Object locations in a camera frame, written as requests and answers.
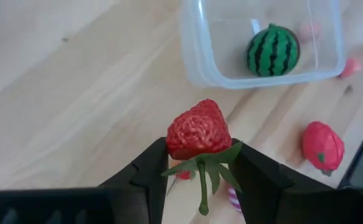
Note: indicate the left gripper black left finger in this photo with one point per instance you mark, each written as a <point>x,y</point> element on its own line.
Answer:
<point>144,193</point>

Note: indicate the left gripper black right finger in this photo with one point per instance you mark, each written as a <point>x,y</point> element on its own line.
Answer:
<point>262,193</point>

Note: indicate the purple white striped toy fruit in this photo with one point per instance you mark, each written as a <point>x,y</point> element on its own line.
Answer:
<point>235,201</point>

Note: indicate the large red toy fruit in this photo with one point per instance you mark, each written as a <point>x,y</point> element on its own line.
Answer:
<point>321,146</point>

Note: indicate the red strawberry with green stem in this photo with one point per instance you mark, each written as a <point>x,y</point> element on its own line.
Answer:
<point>200,130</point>

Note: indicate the green striped toy watermelon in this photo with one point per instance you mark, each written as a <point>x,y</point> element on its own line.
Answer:
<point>271,53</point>

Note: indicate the small pink toy fruit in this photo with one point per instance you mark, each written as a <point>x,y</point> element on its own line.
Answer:
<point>350,67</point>

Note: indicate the clear plastic tupperware container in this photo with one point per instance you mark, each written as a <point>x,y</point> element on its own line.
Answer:
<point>231,37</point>

